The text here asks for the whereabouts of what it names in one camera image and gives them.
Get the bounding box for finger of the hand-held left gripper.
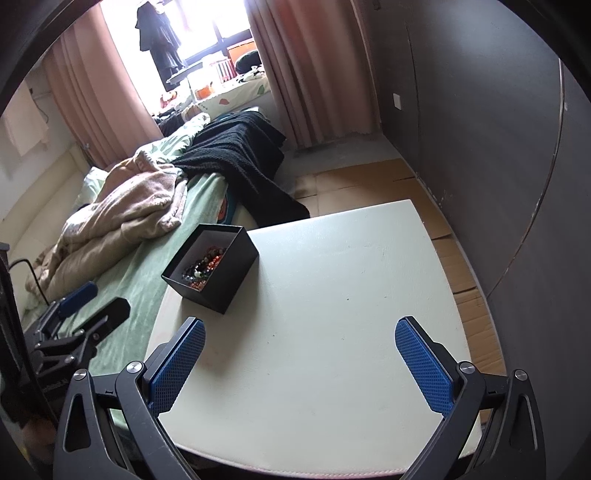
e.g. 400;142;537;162
74;298;131;352
37;282;99;333

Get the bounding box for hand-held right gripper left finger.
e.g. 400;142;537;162
53;316;207;480

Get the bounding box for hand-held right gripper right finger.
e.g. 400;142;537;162
394;316;548;480

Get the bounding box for dark beaded bracelet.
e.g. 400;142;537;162
182;247;228;291

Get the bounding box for black jewelry box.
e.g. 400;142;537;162
161;224;259;315

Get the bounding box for green bed sheet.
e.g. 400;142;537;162
21;173;232;416

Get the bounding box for white table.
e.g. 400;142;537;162
295;159;506;374

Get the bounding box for beige fleece blanket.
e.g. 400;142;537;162
25;150;189;308

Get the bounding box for pale green patterned quilt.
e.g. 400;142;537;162
136;113;211;162

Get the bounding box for pink curtain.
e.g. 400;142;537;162
247;0;384;151
44;9;162;169

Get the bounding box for black knitted cloth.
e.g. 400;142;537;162
172;112;311;227

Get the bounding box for patterned window seat cushion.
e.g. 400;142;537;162
185;74;271;116

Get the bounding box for hanging dark clothes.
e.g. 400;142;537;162
134;0;185;79

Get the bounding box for black round cushion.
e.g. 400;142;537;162
236;51;262;75

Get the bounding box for orange box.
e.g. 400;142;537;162
228;41;257;63

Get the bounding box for black cable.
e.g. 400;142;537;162
9;258;49;305

